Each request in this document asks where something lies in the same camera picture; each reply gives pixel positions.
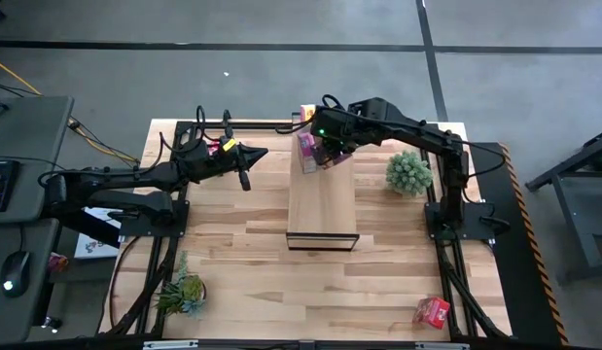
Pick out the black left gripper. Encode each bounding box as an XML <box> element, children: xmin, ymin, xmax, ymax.
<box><xmin>202</xmin><ymin>135</ymin><xmax>269</xmax><ymax>193</ymax></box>

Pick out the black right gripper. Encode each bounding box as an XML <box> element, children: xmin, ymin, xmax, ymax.
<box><xmin>309</xmin><ymin>104</ymin><xmax>356</xmax><ymax>170</ymax></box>

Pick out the red Froot Loops cereal box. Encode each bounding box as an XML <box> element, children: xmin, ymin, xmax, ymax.
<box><xmin>411</xmin><ymin>296</ymin><xmax>451</xmax><ymax>330</ymax></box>

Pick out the round pale green succulent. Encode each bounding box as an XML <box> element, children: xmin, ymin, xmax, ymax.
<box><xmin>385</xmin><ymin>149</ymin><xmax>435</xmax><ymax>197</ymax></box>

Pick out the spiky green potted plant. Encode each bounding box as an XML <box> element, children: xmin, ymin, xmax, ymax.
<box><xmin>153</xmin><ymin>250</ymin><xmax>208</xmax><ymax>318</ymax></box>

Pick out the white printed cardboard box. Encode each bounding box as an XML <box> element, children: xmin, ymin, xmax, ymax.
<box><xmin>74</xmin><ymin>207</ymin><xmax>124</xmax><ymax>260</ymax></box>

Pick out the black mat with hazard stripe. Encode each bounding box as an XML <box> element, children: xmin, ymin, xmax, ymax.
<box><xmin>468</xmin><ymin>141</ymin><xmax>570</xmax><ymax>346</ymax></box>

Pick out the grey desk with keyboard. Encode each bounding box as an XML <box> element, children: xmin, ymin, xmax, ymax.
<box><xmin>0</xmin><ymin>94</ymin><xmax>75</xmax><ymax>225</ymax></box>

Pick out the small pink object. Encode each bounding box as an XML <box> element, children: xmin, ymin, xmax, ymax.
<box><xmin>48</xmin><ymin>252</ymin><xmax>70</xmax><ymax>274</ymax></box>

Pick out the black metal stand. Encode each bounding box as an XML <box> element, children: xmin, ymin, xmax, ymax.
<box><xmin>525</xmin><ymin>126</ymin><xmax>602</xmax><ymax>286</ymax></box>

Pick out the black backlit keyboard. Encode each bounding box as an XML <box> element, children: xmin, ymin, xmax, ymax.
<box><xmin>0</xmin><ymin>158</ymin><xmax>20</xmax><ymax>213</ymax></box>

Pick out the black computer mouse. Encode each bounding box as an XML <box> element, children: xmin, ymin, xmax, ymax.
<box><xmin>0</xmin><ymin>250</ymin><xmax>32</xmax><ymax>298</ymax></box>

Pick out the grey desk with mouse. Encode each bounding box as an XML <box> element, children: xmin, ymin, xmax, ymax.
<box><xmin>0</xmin><ymin>218</ymin><xmax>61</xmax><ymax>344</ymax></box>

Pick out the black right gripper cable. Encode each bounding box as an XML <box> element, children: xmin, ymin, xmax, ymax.
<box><xmin>274</xmin><ymin>94</ymin><xmax>346</xmax><ymax>136</ymax></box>

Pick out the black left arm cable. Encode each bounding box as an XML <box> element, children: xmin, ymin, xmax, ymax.
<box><xmin>157</xmin><ymin>104</ymin><xmax>233</xmax><ymax>157</ymax></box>

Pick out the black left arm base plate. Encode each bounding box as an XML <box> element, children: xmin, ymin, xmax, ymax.
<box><xmin>118</xmin><ymin>198</ymin><xmax>191</xmax><ymax>239</ymax></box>

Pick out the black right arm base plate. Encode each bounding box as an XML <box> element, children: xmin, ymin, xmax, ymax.
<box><xmin>424</xmin><ymin>199</ymin><xmax>496</xmax><ymax>242</ymax></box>

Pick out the black cable on table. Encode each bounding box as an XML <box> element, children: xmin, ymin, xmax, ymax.
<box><xmin>108</xmin><ymin>235</ymin><xmax>142</xmax><ymax>332</ymax></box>

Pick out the yellow floor cable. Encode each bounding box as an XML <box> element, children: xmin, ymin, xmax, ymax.
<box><xmin>0</xmin><ymin>54</ymin><xmax>139</xmax><ymax>162</ymax></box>

